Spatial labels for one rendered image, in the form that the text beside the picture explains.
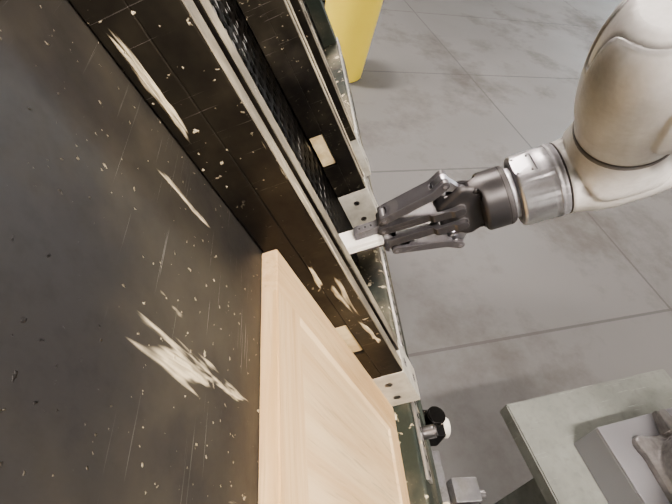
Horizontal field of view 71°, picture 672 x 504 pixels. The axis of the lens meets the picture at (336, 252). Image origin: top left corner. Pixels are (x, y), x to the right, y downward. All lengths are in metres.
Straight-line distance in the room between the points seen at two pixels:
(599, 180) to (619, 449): 0.71
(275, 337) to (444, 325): 1.81
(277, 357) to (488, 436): 1.66
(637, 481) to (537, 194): 0.72
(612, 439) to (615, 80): 0.85
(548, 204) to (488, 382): 1.62
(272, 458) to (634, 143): 0.42
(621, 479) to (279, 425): 0.87
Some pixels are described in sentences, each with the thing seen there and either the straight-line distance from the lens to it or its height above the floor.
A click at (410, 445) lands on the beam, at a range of 0.90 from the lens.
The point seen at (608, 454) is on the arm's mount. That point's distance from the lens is 1.18.
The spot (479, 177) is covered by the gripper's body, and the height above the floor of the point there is 1.37.
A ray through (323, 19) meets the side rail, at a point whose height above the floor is 0.99.
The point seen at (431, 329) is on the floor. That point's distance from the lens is 2.20.
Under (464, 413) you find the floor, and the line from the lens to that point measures 2.05.
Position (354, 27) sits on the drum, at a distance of 3.50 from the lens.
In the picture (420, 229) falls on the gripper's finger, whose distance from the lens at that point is 0.63.
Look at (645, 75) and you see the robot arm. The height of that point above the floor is 1.56.
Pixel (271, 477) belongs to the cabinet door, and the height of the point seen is 1.30.
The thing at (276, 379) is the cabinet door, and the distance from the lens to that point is 0.44.
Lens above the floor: 1.70
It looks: 47 degrees down
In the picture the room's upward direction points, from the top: 16 degrees clockwise
